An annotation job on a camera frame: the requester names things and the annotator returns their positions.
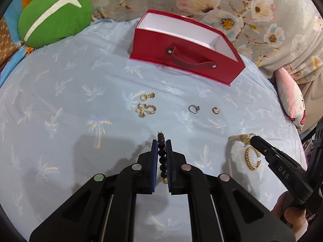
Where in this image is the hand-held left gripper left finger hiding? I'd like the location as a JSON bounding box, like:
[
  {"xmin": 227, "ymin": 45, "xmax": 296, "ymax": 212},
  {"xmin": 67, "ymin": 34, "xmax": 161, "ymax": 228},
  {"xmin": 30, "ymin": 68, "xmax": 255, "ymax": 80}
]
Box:
[{"xmin": 30, "ymin": 140, "xmax": 158, "ymax": 242}]

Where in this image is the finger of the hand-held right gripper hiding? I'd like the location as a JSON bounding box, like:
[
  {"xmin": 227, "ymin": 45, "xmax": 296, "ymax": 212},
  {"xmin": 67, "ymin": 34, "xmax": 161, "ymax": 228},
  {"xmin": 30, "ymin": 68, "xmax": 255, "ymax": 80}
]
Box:
[{"xmin": 249, "ymin": 136, "xmax": 313, "ymax": 202}]

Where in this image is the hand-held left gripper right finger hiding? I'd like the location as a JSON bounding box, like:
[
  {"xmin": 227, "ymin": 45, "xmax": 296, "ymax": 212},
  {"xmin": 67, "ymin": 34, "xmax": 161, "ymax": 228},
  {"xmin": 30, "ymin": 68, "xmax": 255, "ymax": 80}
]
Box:
[{"xmin": 167, "ymin": 140, "xmax": 296, "ymax": 242}]

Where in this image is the black and gold bead bracelet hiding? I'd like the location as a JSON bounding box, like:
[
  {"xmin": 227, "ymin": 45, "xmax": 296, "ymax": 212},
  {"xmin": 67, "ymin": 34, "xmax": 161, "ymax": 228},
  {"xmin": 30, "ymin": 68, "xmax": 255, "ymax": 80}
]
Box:
[{"xmin": 157, "ymin": 131, "xmax": 169, "ymax": 184}]

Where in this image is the twisted gold bangle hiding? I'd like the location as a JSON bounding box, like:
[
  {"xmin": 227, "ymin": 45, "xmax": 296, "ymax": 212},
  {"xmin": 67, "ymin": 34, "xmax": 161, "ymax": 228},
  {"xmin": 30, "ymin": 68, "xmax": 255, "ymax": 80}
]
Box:
[{"xmin": 244, "ymin": 145, "xmax": 262, "ymax": 170}]

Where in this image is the red box with strap handle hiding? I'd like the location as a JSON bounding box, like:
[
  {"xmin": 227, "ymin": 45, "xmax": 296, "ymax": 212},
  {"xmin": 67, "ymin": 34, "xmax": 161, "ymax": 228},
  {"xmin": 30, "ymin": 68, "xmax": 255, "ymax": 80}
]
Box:
[{"xmin": 129, "ymin": 9, "xmax": 246, "ymax": 87}]

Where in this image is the person's right hand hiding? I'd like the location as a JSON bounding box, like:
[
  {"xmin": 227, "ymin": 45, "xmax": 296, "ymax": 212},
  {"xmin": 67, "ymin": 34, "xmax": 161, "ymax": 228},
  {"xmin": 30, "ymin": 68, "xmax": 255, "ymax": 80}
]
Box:
[{"xmin": 272, "ymin": 194, "xmax": 310, "ymax": 232}]

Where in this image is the pink plush pillow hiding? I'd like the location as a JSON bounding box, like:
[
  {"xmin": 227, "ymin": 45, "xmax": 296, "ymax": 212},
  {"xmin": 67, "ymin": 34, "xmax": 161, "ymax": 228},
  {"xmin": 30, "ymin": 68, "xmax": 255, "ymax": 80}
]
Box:
[{"xmin": 275, "ymin": 67, "xmax": 307, "ymax": 131}]

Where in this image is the green round cushion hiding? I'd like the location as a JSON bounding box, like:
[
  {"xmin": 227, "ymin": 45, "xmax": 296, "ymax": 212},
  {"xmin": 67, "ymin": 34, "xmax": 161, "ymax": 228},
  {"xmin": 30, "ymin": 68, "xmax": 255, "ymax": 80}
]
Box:
[{"xmin": 18, "ymin": 0, "xmax": 93, "ymax": 48}]

